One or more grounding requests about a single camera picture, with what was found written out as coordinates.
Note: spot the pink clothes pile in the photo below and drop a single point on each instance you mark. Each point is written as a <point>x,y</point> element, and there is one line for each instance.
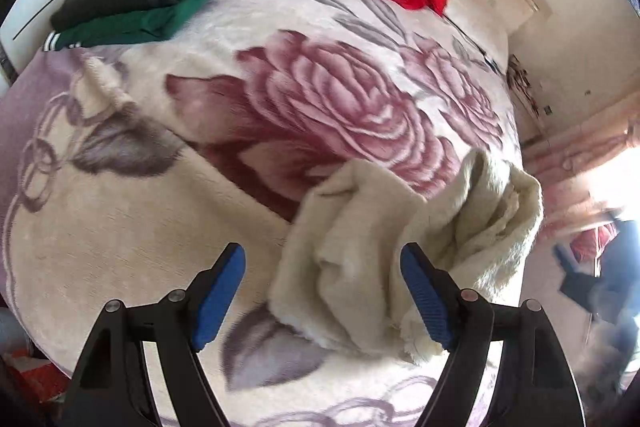
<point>592,242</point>

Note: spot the reddish patterned box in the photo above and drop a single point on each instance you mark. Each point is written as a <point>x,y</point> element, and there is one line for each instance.
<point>35,374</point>

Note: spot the floral bed blanket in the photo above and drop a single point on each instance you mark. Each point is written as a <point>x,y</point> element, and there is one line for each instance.
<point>150,232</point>

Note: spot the white fuzzy jacket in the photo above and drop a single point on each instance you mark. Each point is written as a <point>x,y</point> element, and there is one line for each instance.
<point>360,247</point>

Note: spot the blue clothes pile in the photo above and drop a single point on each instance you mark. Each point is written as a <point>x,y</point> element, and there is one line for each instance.
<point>622,252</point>

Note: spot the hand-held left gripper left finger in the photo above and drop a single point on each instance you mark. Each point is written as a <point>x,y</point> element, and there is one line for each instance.
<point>220,297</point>

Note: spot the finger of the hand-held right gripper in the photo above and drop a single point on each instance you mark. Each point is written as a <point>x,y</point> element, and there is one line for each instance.
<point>575,279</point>

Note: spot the white pillow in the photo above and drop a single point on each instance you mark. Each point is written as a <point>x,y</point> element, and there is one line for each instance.
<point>475,27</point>

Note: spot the cluster of small toiletries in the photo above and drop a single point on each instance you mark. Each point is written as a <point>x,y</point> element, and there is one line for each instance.
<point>522,82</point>

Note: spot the pink patterned curtain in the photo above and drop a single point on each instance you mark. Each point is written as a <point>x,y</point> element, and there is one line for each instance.
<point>565,157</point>

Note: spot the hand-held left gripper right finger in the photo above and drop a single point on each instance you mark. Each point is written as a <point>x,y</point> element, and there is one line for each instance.
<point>425,292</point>

